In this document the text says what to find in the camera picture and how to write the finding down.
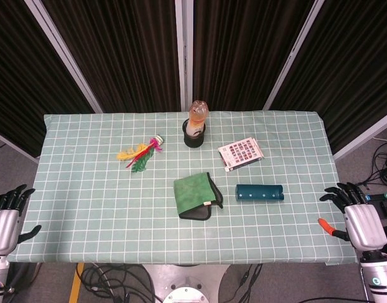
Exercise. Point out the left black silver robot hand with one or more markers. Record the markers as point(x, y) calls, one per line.
point(3, 221)

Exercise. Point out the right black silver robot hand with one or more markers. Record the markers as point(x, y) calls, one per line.
point(365, 225)

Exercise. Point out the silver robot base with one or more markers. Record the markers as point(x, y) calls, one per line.
point(187, 284)

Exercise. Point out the patterned card box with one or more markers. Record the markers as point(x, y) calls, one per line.
point(242, 153)

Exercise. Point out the green white checkered tablecloth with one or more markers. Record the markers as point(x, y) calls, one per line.
point(86, 205)

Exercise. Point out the teal rectangular box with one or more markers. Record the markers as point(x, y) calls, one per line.
point(259, 192)

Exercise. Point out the black fabric partition panel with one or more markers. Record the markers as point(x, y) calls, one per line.
point(243, 53)
point(19, 79)
point(348, 72)
point(117, 53)

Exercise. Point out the colourful feather shuttlecock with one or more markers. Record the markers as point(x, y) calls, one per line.
point(141, 158)

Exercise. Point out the black cup holder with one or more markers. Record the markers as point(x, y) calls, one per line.
point(193, 140)

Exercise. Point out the orange drink plastic bottle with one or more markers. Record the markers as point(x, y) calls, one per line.
point(198, 115)

